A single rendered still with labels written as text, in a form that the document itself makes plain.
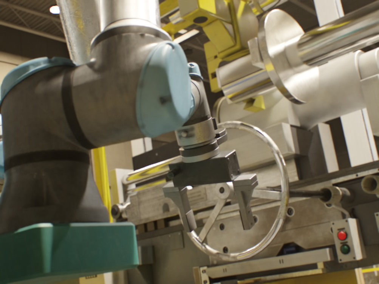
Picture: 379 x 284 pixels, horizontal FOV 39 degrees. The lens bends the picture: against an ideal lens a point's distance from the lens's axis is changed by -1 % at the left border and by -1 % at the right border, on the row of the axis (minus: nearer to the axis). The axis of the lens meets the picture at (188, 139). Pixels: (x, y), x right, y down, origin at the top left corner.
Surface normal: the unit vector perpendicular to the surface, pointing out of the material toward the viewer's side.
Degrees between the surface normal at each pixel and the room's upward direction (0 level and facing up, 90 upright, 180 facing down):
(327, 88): 104
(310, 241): 90
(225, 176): 113
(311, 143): 90
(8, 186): 73
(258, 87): 152
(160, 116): 147
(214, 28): 134
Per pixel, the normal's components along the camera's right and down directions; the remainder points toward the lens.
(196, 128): 0.19, 0.11
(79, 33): -0.12, 0.14
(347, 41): -0.33, 0.65
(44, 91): -0.30, -0.41
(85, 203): 0.66, -0.55
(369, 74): -0.61, 0.13
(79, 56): -0.44, 0.20
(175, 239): -0.66, -0.10
